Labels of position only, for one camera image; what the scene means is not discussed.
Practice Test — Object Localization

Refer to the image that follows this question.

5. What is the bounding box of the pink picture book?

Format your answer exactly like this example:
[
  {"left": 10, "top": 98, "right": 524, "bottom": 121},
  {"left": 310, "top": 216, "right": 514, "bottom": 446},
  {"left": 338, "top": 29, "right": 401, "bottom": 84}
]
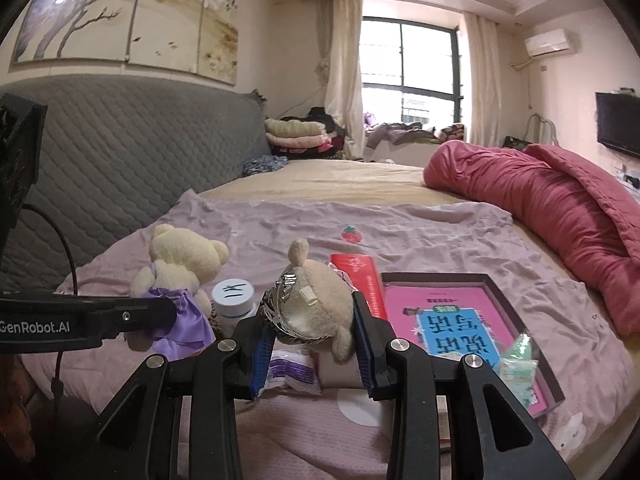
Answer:
[{"left": 382, "top": 282, "right": 548, "bottom": 418}]

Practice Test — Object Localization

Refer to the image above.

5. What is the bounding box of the stack of folded clothes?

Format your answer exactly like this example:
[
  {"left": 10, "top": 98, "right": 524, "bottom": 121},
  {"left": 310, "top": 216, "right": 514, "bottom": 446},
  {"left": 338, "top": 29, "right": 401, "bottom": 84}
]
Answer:
[{"left": 264, "top": 117, "right": 328, "bottom": 153}]

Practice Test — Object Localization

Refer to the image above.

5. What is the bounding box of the green patterned tissue packet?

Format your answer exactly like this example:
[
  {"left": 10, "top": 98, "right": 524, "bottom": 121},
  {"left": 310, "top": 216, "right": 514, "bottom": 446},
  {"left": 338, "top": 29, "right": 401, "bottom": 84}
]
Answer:
[{"left": 497, "top": 357, "right": 542, "bottom": 403}]

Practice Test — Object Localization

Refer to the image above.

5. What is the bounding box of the tan plush bear silver ribbon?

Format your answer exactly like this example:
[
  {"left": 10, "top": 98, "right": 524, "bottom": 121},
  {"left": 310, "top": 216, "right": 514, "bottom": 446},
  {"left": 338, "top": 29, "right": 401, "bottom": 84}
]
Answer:
[{"left": 260, "top": 237, "right": 357, "bottom": 363}]

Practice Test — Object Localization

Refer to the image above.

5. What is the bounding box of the white air conditioner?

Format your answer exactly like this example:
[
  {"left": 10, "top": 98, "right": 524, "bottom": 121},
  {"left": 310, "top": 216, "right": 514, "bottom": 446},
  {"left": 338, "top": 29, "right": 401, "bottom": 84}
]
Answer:
[{"left": 524, "top": 29, "right": 577, "bottom": 58}]

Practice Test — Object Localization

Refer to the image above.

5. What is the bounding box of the pale blue pill bottle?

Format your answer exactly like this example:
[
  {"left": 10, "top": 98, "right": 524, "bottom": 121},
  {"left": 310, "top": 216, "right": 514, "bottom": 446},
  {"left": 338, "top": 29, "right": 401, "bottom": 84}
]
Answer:
[{"left": 210, "top": 278, "right": 258, "bottom": 338}]

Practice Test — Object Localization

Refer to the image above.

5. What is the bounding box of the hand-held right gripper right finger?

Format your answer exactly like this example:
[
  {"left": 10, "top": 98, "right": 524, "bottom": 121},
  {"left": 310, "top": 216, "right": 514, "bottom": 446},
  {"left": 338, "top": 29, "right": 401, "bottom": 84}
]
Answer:
[{"left": 351, "top": 291, "right": 573, "bottom": 480}]

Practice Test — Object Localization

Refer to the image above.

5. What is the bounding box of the dark clothes pile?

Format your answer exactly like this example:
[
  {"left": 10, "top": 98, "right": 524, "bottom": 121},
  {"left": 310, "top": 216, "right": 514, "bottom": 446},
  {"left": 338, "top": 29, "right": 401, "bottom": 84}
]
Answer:
[{"left": 280, "top": 106, "right": 351, "bottom": 161}]

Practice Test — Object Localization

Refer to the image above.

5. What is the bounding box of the red tissue pack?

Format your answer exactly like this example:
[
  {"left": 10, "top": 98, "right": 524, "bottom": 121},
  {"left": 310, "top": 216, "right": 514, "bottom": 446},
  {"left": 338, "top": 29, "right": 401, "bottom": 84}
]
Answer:
[{"left": 330, "top": 253, "right": 388, "bottom": 321}]

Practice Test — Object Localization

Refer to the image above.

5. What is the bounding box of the clothes pile on windowsill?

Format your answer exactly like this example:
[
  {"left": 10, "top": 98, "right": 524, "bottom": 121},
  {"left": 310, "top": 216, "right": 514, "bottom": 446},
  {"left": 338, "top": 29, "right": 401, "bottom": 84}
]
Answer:
[{"left": 362, "top": 110, "right": 468, "bottom": 148}]

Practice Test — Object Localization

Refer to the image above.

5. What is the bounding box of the black television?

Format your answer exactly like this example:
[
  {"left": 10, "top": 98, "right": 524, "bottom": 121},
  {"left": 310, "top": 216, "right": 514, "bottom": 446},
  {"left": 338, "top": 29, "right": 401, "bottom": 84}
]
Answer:
[{"left": 595, "top": 91, "right": 640, "bottom": 157}]

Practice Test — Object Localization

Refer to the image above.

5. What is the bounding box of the cream plush bear purple dress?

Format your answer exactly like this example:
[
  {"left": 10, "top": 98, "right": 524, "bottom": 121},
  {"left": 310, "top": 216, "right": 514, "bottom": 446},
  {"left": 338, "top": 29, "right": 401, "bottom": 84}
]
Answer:
[{"left": 130, "top": 223, "right": 231, "bottom": 361}]

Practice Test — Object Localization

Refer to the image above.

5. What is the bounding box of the grey quilted headboard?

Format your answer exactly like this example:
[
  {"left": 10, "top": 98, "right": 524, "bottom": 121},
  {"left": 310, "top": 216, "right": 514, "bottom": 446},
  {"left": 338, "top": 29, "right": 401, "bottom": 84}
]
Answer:
[{"left": 0, "top": 74, "right": 273, "bottom": 293}]

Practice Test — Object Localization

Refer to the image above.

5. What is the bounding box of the cream curtain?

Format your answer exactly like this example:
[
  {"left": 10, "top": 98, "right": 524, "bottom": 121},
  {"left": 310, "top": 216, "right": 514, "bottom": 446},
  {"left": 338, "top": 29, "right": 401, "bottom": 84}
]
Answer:
[
  {"left": 459, "top": 10, "right": 503, "bottom": 147},
  {"left": 320, "top": 0, "right": 365, "bottom": 161}
]

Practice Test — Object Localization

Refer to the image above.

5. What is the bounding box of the dark framed window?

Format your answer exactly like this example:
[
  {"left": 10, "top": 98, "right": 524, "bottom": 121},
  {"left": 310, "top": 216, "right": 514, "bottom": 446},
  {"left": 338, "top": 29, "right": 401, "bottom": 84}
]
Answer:
[{"left": 360, "top": 16, "right": 463, "bottom": 131}]

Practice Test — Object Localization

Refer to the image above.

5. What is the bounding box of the blossom branch painting panel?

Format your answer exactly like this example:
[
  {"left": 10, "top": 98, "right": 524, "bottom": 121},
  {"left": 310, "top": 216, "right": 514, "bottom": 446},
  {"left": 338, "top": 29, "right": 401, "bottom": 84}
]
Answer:
[{"left": 126, "top": 0, "right": 210, "bottom": 75}]

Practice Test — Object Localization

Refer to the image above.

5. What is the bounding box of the blue patterned garment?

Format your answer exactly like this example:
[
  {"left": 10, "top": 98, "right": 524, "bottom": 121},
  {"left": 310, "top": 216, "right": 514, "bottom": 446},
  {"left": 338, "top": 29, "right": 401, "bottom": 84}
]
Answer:
[{"left": 241, "top": 155, "right": 290, "bottom": 177}]

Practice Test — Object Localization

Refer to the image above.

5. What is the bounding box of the lilac printed bedsheet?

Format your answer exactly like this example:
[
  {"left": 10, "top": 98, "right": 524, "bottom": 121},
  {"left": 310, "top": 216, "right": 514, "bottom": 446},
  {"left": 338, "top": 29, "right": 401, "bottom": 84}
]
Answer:
[{"left": 17, "top": 189, "right": 633, "bottom": 480}]

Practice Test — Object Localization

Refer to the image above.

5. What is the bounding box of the dark cardboard box tray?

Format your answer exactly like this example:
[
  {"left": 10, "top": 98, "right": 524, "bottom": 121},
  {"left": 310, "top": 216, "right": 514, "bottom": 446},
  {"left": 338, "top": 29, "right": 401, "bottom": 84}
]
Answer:
[{"left": 381, "top": 272, "right": 566, "bottom": 418}]

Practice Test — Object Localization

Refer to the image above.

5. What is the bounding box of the red quilt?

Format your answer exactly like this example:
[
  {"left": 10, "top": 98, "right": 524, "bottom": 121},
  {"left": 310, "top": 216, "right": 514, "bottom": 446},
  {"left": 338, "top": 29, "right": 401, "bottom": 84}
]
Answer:
[{"left": 422, "top": 140, "right": 640, "bottom": 338}]

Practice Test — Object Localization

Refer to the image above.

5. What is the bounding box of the beige bed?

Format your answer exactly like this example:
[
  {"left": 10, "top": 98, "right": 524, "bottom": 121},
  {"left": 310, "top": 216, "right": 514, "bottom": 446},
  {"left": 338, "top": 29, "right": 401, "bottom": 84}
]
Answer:
[{"left": 197, "top": 157, "right": 640, "bottom": 461}]

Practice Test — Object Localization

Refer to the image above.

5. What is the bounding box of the tree trunk painting panel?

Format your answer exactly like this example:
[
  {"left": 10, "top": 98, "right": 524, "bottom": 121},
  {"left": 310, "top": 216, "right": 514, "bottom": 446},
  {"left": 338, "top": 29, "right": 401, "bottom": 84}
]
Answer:
[{"left": 11, "top": 0, "right": 146, "bottom": 65}]

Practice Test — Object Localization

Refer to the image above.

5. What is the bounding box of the dark red patterned clothing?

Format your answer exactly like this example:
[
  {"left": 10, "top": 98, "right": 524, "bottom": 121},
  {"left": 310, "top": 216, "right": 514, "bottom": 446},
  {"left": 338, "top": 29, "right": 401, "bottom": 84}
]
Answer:
[{"left": 0, "top": 355, "right": 36, "bottom": 461}]

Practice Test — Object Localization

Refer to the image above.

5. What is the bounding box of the flower cluster painting panel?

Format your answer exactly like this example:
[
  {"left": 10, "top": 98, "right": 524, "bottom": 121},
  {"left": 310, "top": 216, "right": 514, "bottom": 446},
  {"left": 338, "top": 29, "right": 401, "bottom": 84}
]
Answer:
[{"left": 194, "top": 0, "right": 240, "bottom": 85}]

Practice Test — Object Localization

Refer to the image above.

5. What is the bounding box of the white purple soft packet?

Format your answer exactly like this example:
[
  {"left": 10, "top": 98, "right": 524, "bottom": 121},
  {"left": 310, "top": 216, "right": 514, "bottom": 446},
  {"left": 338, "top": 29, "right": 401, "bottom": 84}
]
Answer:
[{"left": 265, "top": 347, "right": 321, "bottom": 396}]

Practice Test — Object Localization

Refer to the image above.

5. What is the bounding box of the black cable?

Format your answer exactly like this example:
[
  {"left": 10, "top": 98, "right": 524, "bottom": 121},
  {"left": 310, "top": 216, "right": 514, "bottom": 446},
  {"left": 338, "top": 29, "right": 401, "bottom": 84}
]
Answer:
[{"left": 20, "top": 204, "right": 81, "bottom": 401}]

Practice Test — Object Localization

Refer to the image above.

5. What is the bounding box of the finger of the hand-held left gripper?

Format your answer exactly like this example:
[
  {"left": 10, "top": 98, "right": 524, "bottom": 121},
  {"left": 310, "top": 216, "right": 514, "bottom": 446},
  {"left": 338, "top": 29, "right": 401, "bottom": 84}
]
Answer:
[{"left": 92, "top": 296, "right": 178, "bottom": 346}]

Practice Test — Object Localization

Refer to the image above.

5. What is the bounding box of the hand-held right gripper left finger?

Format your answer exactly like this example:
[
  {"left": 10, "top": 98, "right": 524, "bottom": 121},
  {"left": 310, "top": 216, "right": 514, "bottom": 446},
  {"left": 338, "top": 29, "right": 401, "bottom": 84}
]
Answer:
[{"left": 97, "top": 316, "right": 277, "bottom": 480}]

